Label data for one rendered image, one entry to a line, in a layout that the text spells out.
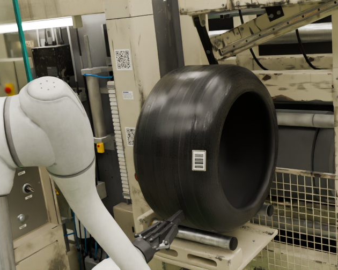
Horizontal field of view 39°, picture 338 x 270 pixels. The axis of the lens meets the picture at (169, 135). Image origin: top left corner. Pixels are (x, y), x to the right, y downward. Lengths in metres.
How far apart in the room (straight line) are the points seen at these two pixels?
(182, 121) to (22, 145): 0.69
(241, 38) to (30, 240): 1.11
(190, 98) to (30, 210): 0.81
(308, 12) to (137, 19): 0.60
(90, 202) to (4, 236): 0.21
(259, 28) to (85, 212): 1.11
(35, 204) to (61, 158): 1.06
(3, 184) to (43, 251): 1.07
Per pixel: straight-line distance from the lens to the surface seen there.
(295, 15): 1.82
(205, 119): 1.44
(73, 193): 0.99
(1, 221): 0.90
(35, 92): 0.84
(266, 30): 1.87
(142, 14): 1.76
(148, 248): 1.39
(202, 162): 1.42
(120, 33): 1.75
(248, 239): 1.87
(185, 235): 1.72
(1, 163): 0.88
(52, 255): 1.98
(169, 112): 1.49
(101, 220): 1.05
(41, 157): 0.88
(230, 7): 1.79
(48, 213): 1.99
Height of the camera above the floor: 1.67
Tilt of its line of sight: 15 degrees down
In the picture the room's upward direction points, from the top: 7 degrees counter-clockwise
